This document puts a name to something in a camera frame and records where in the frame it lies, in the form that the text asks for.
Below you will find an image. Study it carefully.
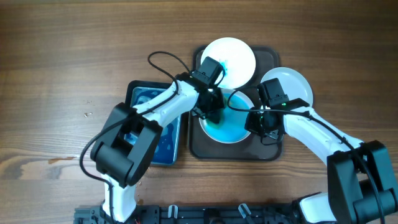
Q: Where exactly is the green yellow sponge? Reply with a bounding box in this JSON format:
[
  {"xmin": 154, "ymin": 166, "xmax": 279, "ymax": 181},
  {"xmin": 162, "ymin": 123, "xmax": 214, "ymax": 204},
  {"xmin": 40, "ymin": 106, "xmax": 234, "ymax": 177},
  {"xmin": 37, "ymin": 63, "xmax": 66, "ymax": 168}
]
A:
[{"xmin": 206, "ymin": 113, "xmax": 223, "ymax": 127}]

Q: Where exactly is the white plate blue stain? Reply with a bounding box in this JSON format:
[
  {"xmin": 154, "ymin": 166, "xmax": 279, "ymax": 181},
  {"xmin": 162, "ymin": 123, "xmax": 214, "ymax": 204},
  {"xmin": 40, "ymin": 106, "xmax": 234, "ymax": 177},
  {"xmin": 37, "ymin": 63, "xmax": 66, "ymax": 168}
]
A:
[
  {"xmin": 198, "ymin": 91, "xmax": 254, "ymax": 144},
  {"xmin": 200, "ymin": 37, "xmax": 256, "ymax": 89}
]

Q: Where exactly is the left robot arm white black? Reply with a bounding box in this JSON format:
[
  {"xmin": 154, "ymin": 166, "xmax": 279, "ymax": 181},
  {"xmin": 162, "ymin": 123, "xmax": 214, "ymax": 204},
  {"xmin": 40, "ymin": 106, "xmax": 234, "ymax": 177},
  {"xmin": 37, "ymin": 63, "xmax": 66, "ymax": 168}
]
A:
[{"xmin": 85, "ymin": 71, "xmax": 223, "ymax": 223}]

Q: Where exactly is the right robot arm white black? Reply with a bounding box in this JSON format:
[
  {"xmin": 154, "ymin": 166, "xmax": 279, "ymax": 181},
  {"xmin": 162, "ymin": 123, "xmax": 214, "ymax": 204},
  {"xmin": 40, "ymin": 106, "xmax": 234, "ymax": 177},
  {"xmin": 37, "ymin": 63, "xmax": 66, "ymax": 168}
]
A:
[{"xmin": 245, "ymin": 98, "xmax": 397, "ymax": 223}]

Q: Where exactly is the brown serving tray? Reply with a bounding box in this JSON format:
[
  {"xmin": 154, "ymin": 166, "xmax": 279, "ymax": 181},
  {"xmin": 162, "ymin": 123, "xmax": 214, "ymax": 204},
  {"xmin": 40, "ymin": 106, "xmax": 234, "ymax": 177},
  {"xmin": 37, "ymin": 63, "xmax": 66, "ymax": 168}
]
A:
[{"xmin": 187, "ymin": 45, "xmax": 283, "ymax": 162}]

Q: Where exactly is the black tray with blue water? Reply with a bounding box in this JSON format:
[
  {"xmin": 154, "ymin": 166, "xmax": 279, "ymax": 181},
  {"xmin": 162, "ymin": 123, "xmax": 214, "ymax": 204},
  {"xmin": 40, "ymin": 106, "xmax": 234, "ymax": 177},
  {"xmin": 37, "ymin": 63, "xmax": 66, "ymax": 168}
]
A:
[{"xmin": 125, "ymin": 80, "xmax": 181, "ymax": 166}]

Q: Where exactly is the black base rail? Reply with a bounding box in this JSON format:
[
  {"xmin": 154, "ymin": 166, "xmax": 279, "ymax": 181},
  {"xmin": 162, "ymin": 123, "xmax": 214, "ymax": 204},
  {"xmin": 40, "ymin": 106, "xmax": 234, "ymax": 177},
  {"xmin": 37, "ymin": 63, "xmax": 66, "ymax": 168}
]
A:
[{"xmin": 73, "ymin": 203, "xmax": 302, "ymax": 224}]

